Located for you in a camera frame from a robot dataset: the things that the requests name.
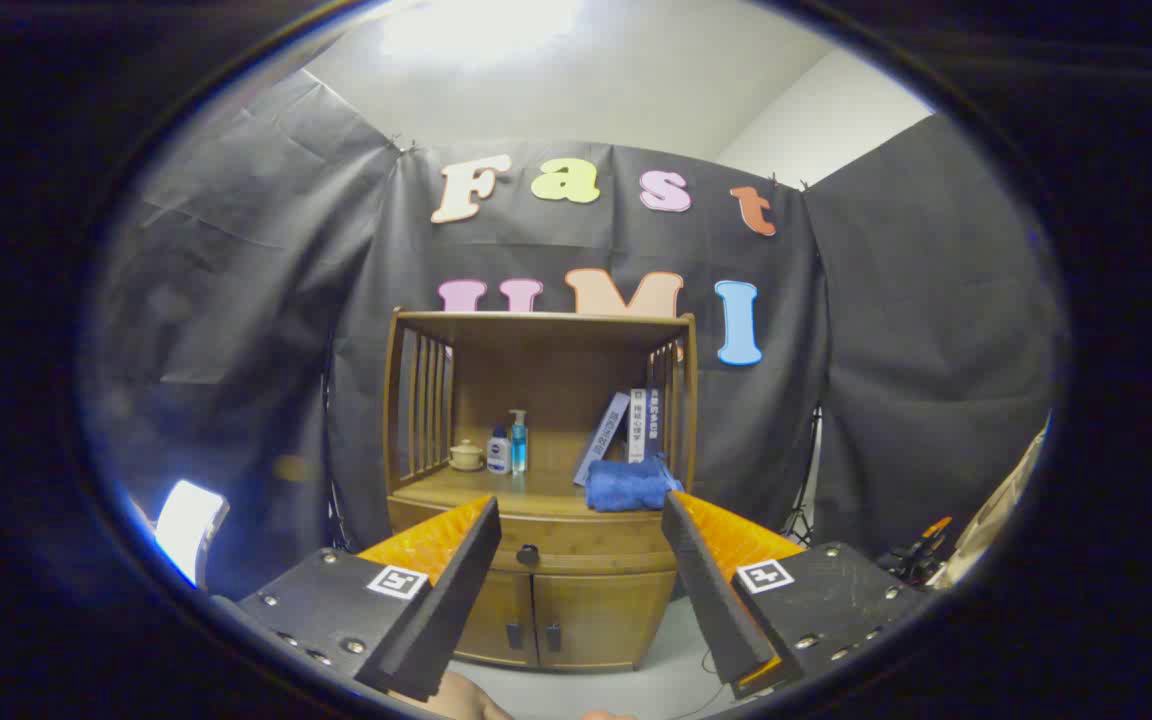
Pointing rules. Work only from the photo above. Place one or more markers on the wooden cabinet door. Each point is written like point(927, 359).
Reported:
point(601, 615)
point(501, 615)

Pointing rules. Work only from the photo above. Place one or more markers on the wooden countertop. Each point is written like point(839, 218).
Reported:
point(536, 495)

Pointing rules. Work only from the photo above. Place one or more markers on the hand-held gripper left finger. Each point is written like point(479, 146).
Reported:
point(441, 610)

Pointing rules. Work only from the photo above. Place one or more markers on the blue towel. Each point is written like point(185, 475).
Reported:
point(626, 485)

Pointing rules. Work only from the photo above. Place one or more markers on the white lamp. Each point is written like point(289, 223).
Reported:
point(188, 525)

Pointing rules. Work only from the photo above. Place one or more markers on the white spine book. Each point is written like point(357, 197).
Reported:
point(637, 425)

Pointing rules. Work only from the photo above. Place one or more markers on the wooden drawer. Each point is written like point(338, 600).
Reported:
point(586, 535)

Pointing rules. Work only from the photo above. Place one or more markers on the black light stand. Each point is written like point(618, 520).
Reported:
point(804, 500)

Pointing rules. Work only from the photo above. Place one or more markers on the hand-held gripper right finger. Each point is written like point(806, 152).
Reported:
point(716, 600)

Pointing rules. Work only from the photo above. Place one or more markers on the grey book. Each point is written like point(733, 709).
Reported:
point(604, 435)

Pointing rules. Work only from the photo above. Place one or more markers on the white bottle with blue cap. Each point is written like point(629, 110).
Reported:
point(498, 455)

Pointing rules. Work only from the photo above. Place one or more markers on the beige cloth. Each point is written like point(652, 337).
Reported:
point(996, 510)

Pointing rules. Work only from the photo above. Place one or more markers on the wooden cabinet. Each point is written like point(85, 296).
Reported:
point(556, 360)

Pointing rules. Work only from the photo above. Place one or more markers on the dark blue book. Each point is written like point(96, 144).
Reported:
point(652, 420)

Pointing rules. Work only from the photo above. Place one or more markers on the beige lidded teacup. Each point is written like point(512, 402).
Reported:
point(466, 456)

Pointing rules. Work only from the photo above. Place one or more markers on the blue pump bottle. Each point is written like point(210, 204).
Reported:
point(518, 448)

